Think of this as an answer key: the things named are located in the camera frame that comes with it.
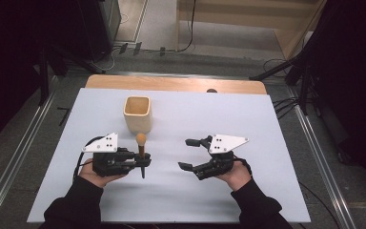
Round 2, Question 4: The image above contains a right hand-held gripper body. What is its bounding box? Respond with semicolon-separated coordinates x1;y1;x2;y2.
192;134;250;181

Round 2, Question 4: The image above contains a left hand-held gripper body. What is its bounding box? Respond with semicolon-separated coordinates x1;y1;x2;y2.
81;132;138;178

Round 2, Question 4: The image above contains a makeup brush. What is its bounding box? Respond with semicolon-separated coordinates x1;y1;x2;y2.
135;132;148;179

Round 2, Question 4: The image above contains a person's left hand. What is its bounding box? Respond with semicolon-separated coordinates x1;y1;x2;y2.
78;157;127;189

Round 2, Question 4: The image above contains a person's right hand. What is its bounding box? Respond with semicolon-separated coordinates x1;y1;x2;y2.
213;158;253;192

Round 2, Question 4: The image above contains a white table mat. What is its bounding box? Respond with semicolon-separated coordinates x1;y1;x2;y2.
27;88;312;224

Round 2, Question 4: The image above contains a square wooden cup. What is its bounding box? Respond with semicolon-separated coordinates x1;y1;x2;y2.
122;95;153;135

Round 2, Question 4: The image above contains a wooden table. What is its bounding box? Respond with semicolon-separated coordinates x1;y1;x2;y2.
85;74;268;95

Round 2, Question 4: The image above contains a black metal stand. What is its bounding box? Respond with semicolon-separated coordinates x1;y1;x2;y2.
34;41;107;107
249;53;315;116

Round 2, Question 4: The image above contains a light wooden furniture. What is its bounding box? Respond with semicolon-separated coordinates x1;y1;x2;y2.
174;0;328;60

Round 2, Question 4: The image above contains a black cabinet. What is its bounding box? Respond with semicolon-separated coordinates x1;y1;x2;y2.
75;0;122;62

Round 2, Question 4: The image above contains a dark curtain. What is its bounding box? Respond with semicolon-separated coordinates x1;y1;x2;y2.
0;0;84;153
301;0;366;195

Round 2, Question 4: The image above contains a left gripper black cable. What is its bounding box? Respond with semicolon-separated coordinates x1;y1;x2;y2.
72;135;107;183

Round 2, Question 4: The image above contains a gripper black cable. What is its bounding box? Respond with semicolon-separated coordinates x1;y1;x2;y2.
72;135;107;183
233;156;341;229

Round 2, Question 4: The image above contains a bundle of black floor cables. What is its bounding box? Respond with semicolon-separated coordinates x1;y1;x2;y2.
272;95;300;120

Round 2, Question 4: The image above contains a metal floor rail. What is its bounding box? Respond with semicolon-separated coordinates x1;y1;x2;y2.
286;87;359;229
0;75;59;229

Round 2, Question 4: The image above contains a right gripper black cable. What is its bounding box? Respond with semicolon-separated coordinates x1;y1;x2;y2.
233;156;341;229

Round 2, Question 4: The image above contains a hanging black cable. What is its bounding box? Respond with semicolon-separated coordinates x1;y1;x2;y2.
176;0;197;53

